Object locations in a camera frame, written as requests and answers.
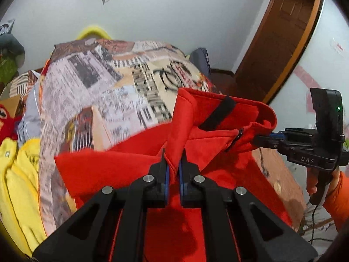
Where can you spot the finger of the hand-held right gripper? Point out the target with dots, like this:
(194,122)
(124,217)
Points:
(276,135)
(268,143)

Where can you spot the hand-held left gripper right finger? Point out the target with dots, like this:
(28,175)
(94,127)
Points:
(183,181)

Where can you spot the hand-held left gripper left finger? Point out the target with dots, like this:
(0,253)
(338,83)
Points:
(166,180)

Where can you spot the red zip jacket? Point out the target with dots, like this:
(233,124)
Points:
(218,125)

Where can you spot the person's right forearm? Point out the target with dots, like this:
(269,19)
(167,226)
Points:
(340,204)

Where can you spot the person's right hand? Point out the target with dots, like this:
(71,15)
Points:
(312,181)

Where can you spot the white sliding door pink hearts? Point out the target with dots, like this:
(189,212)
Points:
(313,68)

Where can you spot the brown wooden door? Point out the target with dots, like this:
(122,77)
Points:
(278,41)

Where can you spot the wooden wardrobe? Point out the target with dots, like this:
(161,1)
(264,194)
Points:
(302,41)

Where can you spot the small white red label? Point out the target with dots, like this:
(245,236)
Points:
(339,46)

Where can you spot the newspaper printed blanket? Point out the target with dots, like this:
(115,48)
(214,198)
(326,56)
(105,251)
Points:
(109,92)

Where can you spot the dark grey backpack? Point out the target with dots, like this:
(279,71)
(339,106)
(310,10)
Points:
(201,60)

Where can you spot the yellow garment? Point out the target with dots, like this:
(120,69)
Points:
(19,191)

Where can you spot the grey satin cloth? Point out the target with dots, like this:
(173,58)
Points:
(31,114)

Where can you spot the yellow curved headboard piece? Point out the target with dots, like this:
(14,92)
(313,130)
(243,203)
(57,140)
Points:
(94,31)

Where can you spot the red plush toy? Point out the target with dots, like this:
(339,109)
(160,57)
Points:
(6,122)

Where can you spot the printed pillow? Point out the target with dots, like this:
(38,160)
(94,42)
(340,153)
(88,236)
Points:
(21,83)

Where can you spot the green camouflage bag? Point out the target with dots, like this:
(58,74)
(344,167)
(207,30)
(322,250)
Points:
(6,69)

